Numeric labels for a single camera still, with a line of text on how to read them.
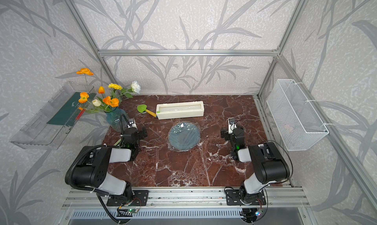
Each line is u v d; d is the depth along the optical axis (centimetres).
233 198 72
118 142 75
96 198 68
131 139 71
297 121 62
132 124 80
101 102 80
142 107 110
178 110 102
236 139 71
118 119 91
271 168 45
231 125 79
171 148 88
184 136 94
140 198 73
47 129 64
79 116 68
